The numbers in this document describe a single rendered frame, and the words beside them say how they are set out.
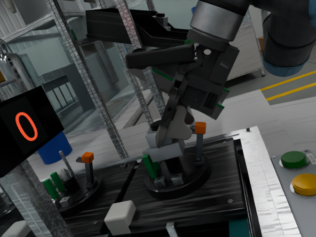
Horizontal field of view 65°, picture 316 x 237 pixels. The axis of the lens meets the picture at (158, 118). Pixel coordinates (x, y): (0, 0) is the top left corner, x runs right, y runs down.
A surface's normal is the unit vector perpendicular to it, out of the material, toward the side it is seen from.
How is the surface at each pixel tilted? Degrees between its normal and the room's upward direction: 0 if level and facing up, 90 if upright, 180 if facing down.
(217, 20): 92
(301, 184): 0
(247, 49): 90
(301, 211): 0
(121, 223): 90
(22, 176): 90
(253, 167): 0
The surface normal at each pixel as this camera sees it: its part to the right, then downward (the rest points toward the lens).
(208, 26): -0.36, 0.31
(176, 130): -0.14, 0.24
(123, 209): -0.36, -0.89
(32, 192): 0.91, -0.26
